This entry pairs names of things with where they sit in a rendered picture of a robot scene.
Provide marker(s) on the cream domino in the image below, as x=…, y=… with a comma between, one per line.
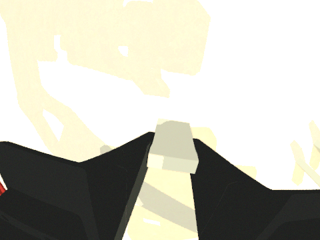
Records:
x=317, y=145
x=308, y=170
x=173, y=147

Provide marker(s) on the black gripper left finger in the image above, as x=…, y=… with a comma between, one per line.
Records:
x=102, y=190

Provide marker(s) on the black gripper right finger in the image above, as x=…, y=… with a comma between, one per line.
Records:
x=230, y=205

